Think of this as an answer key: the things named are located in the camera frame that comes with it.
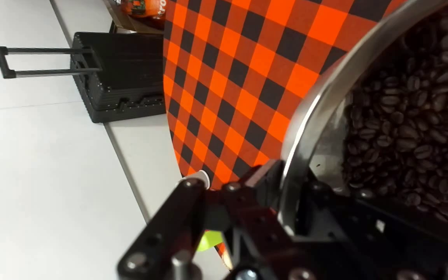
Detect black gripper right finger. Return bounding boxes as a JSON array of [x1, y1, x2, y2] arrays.
[[291, 179, 448, 280]]

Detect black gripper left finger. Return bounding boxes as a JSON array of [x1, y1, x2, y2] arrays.
[[114, 160, 308, 280]]

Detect brown coffee beans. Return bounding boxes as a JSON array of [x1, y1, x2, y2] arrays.
[[339, 9, 448, 235]]

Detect silver metal bowl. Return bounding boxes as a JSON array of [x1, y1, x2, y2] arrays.
[[277, 0, 448, 235]]

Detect green plastic bottle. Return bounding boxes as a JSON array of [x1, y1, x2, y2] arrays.
[[196, 230, 224, 255]]

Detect black suitcase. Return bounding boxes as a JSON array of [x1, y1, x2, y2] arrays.
[[0, 31, 168, 124]]

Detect orange black plaid tablecloth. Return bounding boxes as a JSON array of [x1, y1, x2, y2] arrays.
[[162, 0, 408, 193]]

